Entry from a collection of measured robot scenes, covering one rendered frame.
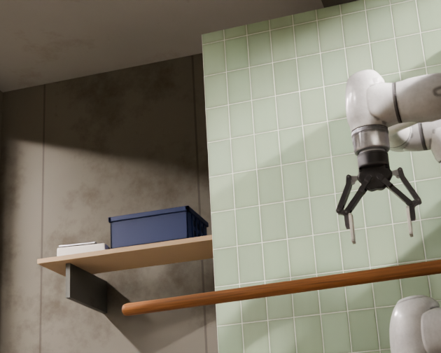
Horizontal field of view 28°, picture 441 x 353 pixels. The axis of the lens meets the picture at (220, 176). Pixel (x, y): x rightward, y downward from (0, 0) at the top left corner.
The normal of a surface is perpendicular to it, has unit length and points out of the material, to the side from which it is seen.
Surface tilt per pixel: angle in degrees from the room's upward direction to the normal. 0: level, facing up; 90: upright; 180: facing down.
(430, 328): 87
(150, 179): 90
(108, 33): 180
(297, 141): 90
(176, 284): 90
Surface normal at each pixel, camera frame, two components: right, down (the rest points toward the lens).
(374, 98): -0.27, -0.29
